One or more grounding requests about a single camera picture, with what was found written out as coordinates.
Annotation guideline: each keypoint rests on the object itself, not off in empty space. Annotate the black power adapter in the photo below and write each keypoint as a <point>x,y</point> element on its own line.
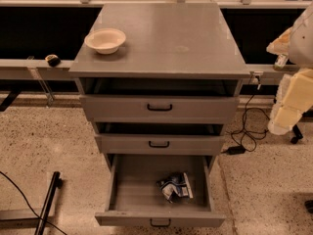
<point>236,150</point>

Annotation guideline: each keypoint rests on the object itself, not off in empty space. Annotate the blue chip bag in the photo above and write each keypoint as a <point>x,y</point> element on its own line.
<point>176,185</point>

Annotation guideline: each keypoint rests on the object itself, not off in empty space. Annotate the grey middle drawer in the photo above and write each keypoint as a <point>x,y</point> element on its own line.
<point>145,144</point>

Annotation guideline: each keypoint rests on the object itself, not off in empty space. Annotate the grey rail frame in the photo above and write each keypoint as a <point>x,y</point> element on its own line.
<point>17,69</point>

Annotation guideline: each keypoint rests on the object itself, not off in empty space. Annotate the black tape measure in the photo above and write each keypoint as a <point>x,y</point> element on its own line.
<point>52,60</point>

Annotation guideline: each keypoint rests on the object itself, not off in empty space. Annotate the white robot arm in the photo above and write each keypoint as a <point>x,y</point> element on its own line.
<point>301,49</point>

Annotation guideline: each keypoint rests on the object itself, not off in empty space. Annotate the clear plastic bottle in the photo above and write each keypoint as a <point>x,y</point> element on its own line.
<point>280,62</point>

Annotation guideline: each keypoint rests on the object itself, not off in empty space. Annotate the grey drawer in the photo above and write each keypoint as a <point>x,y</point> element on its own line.
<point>145,144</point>
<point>134,199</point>
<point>157,109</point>

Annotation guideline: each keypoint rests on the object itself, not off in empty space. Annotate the grey drawer cabinet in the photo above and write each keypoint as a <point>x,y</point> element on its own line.
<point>184,50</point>

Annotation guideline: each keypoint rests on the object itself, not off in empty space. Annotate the white wall plug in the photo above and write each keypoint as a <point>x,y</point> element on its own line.
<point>256,77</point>

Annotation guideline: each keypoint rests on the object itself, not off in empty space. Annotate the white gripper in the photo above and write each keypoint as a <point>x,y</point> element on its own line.
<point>302,48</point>

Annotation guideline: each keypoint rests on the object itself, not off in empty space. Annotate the black stand leg left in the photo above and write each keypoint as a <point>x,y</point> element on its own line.
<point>56,182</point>

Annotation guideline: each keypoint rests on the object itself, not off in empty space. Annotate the grey bottom drawer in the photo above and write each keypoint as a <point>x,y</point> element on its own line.
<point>134,199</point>

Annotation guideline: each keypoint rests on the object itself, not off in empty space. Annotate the grey top drawer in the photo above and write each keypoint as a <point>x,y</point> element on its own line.
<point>157,109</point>

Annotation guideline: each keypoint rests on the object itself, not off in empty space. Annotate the white bowl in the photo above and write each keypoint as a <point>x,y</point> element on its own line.
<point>105,41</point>

